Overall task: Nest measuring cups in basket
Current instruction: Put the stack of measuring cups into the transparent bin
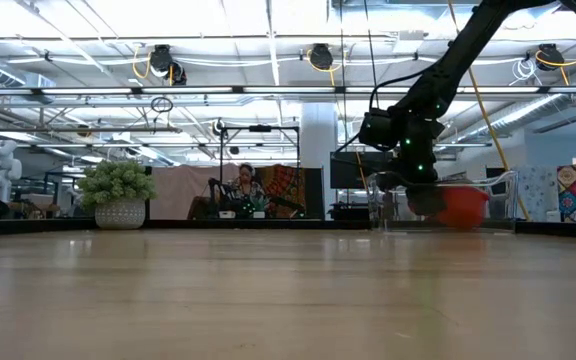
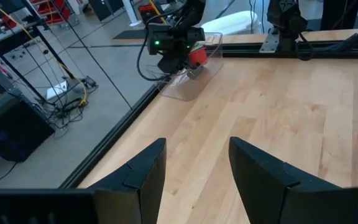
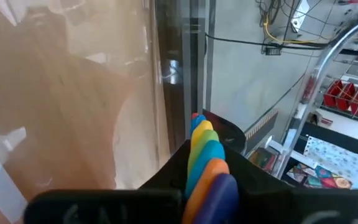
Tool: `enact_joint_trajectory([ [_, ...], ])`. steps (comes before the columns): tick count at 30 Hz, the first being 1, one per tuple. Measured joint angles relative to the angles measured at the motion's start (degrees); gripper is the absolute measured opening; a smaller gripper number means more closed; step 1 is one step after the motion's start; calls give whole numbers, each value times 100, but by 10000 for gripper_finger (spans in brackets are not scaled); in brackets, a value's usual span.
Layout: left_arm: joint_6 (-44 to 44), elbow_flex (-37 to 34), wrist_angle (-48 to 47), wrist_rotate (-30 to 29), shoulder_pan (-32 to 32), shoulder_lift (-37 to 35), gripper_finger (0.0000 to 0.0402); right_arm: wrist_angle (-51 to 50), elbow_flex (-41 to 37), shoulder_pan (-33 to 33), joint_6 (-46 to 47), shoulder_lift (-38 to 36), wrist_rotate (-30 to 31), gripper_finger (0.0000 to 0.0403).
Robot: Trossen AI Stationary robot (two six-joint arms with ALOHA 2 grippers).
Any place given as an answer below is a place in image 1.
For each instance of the red measuring cup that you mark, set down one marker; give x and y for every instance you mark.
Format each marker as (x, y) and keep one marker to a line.
(465, 207)

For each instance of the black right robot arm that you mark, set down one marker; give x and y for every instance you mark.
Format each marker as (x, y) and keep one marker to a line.
(468, 50)

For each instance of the black background robot arm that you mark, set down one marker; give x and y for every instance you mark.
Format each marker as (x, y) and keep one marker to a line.
(218, 195)

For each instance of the clear plastic basket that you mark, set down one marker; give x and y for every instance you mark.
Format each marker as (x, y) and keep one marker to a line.
(383, 200)

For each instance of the black monitor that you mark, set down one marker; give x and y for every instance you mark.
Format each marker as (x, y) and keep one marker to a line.
(348, 170)

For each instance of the pale floral cloth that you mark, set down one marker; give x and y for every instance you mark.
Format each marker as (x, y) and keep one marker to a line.
(538, 195)

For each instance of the white pillar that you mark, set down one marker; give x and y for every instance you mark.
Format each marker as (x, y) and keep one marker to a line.
(318, 150)

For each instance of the red patterned cloth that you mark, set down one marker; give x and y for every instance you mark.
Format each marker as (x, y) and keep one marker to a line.
(283, 185)

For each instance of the person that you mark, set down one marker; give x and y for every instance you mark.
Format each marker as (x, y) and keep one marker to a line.
(245, 187)

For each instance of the black round ceiling fixture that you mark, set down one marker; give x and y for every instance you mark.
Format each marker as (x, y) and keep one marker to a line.
(218, 126)

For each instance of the pink cloth screen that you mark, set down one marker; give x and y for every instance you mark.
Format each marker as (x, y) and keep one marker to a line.
(183, 190)

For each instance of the black metal table frame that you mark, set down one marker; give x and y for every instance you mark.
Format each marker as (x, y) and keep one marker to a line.
(268, 224)

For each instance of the black overhead rig frame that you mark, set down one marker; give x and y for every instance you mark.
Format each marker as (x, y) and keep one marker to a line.
(260, 128)

